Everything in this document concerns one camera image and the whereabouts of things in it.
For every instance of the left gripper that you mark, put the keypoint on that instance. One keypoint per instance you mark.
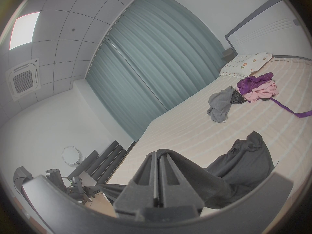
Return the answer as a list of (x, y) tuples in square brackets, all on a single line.
[(87, 192)]

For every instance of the round white-framed mirror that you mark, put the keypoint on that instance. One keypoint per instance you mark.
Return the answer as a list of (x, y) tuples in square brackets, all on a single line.
[(70, 155)]

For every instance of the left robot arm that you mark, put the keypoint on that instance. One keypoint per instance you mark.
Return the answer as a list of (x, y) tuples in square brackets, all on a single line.
[(54, 178)]

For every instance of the grey bedside table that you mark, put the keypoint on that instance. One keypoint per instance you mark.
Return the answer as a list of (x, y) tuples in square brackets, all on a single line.
[(228, 54)]

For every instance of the bed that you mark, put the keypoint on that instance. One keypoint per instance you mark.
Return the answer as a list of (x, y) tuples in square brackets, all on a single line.
[(195, 130)]

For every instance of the white printed pillow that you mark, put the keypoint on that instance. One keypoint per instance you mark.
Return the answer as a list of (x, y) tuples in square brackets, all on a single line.
[(246, 63)]

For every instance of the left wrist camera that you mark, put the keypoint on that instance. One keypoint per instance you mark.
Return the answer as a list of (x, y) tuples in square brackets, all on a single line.
[(77, 184)]

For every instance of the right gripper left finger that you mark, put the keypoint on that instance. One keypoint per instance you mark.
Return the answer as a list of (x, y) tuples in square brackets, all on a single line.
[(143, 179)]

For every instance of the black T-shirt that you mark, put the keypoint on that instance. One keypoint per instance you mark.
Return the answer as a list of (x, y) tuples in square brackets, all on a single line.
[(243, 164)]

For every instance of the purple garment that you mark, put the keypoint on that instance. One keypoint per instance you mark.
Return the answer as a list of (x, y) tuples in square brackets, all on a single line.
[(251, 83)]

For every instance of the small black garment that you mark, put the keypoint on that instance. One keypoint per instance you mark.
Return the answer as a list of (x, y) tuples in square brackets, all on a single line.
[(237, 97)]

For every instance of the ceiling air conditioner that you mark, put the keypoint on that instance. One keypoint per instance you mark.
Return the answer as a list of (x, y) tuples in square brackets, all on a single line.
[(23, 79)]

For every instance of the pink garment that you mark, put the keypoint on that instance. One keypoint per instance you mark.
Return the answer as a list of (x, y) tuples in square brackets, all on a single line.
[(263, 91)]

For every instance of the black chest of drawers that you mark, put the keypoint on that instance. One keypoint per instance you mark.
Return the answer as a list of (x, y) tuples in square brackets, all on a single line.
[(107, 160)]

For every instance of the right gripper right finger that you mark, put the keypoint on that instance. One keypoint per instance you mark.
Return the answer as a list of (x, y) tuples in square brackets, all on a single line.
[(189, 194)]

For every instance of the grey garment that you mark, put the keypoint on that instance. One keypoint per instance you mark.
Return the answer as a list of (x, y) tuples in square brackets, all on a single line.
[(219, 103)]

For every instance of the ceiling light panel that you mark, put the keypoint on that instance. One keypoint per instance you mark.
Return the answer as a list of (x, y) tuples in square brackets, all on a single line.
[(24, 29)]

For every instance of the blue-green curtain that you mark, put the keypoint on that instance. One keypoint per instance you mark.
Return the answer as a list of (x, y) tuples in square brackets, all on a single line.
[(170, 38), (121, 86)]

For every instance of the black dressing table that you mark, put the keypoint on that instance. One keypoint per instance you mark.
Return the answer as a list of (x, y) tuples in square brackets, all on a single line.
[(85, 163)]

